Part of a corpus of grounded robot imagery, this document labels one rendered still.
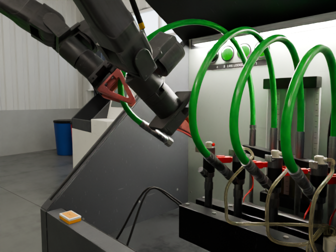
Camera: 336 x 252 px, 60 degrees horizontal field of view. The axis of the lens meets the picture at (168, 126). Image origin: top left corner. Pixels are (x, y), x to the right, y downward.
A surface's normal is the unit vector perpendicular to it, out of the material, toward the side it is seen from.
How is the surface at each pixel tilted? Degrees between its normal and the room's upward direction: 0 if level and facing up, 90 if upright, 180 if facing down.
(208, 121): 90
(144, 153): 90
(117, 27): 105
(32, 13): 76
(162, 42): 49
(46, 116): 90
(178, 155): 90
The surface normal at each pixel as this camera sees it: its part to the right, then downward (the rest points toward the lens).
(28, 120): 0.76, 0.06
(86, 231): 0.00, -1.00
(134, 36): 0.76, 0.37
